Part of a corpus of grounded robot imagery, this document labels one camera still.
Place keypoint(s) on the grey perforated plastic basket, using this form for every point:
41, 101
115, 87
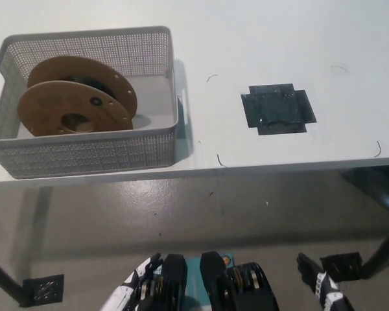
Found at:
94, 152

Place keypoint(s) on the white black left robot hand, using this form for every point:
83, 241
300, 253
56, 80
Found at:
123, 288

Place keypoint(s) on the thin black filament scrap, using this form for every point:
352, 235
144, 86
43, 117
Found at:
211, 193
211, 76
218, 160
380, 149

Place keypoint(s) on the black teal robot body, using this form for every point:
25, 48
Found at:
249, 288

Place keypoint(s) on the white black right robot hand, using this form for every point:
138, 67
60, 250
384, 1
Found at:
325, 288

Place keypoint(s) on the brown cardboard filament spool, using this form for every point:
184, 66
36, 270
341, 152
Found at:
45, 103

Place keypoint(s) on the black tape patch on table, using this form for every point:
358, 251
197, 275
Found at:
278, 108

